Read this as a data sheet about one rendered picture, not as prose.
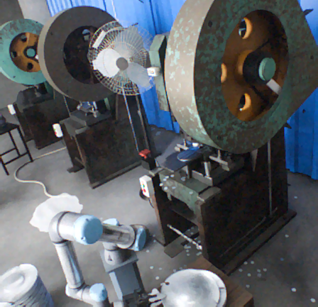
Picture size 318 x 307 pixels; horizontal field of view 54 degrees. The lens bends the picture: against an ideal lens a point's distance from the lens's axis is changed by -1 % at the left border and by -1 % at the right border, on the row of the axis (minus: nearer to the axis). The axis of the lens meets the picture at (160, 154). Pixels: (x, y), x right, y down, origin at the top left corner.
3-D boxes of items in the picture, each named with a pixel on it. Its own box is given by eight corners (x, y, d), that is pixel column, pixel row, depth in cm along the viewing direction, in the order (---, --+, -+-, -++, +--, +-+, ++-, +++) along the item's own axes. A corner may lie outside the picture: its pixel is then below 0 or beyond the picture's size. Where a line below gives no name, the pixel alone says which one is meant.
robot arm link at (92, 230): (128, 225, 177) (61, 208, 131) (151, 230, 170) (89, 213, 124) (123, 247, 174) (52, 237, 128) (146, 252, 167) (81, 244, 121)
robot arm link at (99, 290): (79, 290, 144) (84, 308, 148) (99, 296, 139) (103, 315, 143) (90, 278, 150) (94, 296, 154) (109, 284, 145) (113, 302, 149)
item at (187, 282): (228, 281, 159) (228, 280, 159) (204, 329, 138) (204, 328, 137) (177, 263, 173) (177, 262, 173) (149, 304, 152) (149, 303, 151)
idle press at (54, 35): (91, 202, 316) (28, 16, 236) (59, 170, 391) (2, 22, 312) (204, 142, 386) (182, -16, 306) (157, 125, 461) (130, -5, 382)
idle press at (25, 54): (36, 157, 442) (-17, 26, 363) (15, 142, 513) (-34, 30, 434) (123, 117, 522) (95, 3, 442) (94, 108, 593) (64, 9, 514)
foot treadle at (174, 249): (173, 263, 212) (172, 257, 210) (164, 255, 219) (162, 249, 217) (231, 218, 240) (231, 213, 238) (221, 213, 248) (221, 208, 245)
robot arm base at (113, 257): (108, 269, 172) (103, 256, 168) (102, 252, 185) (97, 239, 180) (134, 257, 176) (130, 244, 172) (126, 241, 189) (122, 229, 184)
